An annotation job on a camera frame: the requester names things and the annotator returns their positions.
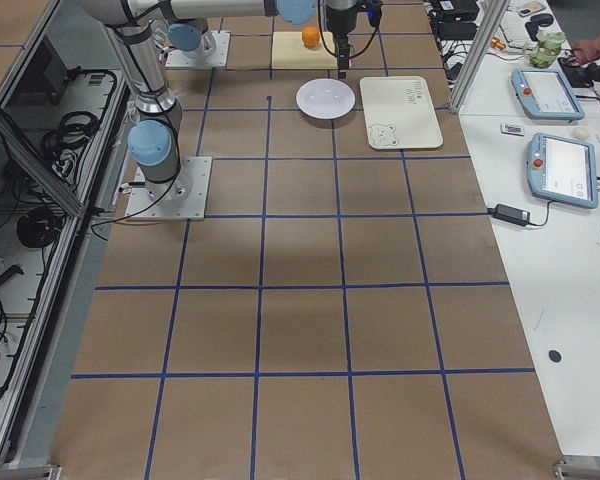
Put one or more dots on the aluminium frame post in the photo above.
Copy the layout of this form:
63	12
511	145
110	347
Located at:
492	15

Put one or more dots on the far blue teach pendant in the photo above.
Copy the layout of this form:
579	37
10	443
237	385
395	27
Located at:
546	94

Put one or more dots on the green plush toy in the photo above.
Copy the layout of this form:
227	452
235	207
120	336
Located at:
543	53

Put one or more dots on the black power adapter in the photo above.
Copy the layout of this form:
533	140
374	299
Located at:
510	214

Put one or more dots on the near blue teach pendant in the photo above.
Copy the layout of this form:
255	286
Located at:
562	170

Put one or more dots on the light wooden cutting board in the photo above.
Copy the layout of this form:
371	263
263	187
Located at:
290	53

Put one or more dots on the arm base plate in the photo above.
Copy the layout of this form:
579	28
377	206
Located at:
210	51
184	199

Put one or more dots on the orange fruit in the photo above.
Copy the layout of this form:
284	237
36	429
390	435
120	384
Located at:
311	37

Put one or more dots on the person hand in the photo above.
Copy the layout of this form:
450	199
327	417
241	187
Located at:
587	50

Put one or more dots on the white round plate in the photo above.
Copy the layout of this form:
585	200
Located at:
325	99

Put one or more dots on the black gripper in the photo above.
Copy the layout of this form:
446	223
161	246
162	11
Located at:
338	22

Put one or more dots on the blue teach pendant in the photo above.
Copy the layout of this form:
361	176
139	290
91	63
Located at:
546	94
562	170

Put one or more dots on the cream bear tray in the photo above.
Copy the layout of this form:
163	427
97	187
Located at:
399	113

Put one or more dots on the small card box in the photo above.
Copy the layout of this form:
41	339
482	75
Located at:
511	129

